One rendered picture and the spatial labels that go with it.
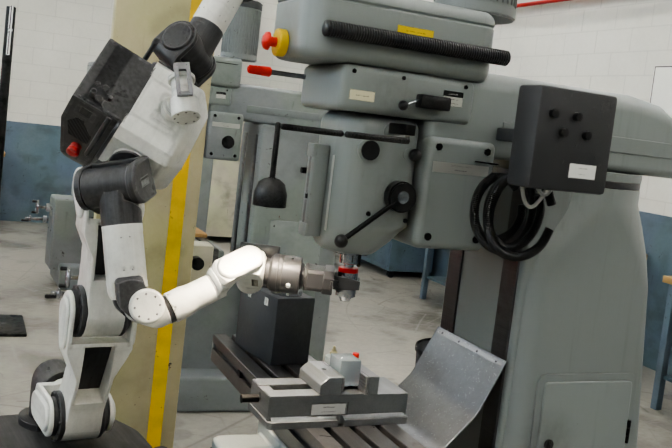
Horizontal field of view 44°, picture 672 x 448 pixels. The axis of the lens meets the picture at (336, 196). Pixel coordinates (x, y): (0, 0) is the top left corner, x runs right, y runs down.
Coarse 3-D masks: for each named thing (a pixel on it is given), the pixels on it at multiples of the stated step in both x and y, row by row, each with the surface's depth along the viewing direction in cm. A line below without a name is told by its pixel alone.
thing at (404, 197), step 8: (392, 184) 186; (400, 184) 185; (408, 184) 186; (384, 192) 186; (392, 192) 184; (400, 192) 185; (408, 192) 186; (384, 200) 187; (392, 200) 185; (400, 200) 185; (408, 200) 186; (384, 208) 184; (392, 208) 185; (400, 208) 186; (408, 208) 186; (376, 216) 183; (360, 224) 183; (368, 224) 183; (352, 232) 182; (336, 240) 180; (344, 240) 180
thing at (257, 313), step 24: (264, 288) 237; (240, 312) 244; (264, 312) 232; (288, 312) 228; (312, 312) 233; (240, 336) 243; (264, 336) 231; (288, 336) 229; (264, 360) 230; (288, 360) 230
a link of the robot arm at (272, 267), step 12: (264, 252) 199; (276, 252) 199; (264, 264) 195; (276, 264) 194; (252, 276) 194; (264, 276) 194; (276, 276) 193; (240, 288) 200; (252, 288) 198; (276, 288) 195
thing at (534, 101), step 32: (544, 96) 168; (576, 96) 172; (608, 96) 175; (544, 128) 169; (576, 128) 172; (608, 128) 176; (512, 160) 175; (544, 160) 170; (576, 160) 174; (608, 160) 177; (576, 192) 175
